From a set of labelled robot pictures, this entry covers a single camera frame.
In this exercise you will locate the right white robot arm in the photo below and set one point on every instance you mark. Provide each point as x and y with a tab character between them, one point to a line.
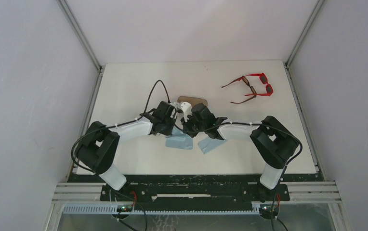
276	145

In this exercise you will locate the brown striped glasses case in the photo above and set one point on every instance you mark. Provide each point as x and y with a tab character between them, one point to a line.
191	100

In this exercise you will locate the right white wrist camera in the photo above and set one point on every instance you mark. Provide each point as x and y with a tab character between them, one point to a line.
186	109

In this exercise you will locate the brown tortoise sunglasses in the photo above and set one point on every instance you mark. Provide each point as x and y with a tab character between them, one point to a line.
244	87

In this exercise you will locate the right aluminium frame post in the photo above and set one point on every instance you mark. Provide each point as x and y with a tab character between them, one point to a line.
292	80

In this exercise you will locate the aluminium frame post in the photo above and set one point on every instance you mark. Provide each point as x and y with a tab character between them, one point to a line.
292	80
83	40

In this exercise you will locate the red sunglasses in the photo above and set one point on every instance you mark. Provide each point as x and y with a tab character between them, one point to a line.
264	80

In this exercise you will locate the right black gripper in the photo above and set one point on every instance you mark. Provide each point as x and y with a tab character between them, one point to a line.
190	124

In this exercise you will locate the light blue cleaning cloth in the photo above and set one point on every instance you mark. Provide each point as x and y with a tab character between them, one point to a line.
179	140

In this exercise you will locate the left aluminium frame post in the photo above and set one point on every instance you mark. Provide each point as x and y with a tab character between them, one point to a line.
83	40

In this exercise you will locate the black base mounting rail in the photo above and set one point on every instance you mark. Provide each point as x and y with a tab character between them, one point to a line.
198	193

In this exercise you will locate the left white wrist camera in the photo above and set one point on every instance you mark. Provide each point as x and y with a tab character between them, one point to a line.
177	106

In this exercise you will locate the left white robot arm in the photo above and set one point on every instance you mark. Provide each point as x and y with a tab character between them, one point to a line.
96	149

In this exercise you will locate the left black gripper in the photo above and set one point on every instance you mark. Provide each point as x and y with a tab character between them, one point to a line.
170	124

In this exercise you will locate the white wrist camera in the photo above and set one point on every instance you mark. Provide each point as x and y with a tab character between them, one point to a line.
186	109
177	106

